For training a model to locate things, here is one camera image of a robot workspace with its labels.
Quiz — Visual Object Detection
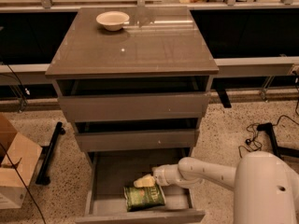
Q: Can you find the black right table foot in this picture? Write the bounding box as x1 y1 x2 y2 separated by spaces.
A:
257 122 299 159

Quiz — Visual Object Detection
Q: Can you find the grey middle drawer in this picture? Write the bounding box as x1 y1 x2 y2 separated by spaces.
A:
76 118 198 152

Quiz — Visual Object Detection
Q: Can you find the white bowl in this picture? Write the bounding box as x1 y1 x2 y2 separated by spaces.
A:
96 11 130 31

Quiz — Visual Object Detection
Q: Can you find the cardboard box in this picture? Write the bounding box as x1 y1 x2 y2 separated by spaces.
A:
0 114 42 209

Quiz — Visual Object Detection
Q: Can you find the grey open bottom drawer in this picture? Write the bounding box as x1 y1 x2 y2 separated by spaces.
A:
75 148 205 224

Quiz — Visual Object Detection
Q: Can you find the black cable at left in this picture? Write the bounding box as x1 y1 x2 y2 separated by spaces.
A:
0 59 47 224

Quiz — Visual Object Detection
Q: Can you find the black tangled cable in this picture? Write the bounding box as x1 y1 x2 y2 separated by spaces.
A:
238 114 299 159

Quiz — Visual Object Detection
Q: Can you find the grey horizontal rail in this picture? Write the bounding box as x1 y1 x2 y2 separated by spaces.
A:
0 56 299 86

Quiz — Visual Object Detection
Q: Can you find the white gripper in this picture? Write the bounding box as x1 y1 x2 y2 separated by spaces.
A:
134 164 180 188

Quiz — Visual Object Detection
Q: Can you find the grey top drawer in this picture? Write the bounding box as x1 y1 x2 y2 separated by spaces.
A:
55 77 209 122

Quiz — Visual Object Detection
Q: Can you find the black left table foot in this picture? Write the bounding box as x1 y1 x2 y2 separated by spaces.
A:
36 122 65 186

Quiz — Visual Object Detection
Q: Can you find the green jalapeno chip bag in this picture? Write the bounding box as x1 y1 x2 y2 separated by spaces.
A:
124 185 165 212

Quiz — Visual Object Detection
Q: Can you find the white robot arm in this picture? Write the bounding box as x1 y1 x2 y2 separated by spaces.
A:
134 151 299 224

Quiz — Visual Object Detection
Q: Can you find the black table foot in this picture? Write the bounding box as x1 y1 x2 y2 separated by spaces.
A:
36 122 65 186
257 122 299 159

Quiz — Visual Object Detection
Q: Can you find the grey drawer cabinet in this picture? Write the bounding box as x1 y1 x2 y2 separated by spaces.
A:
45 6 220 224

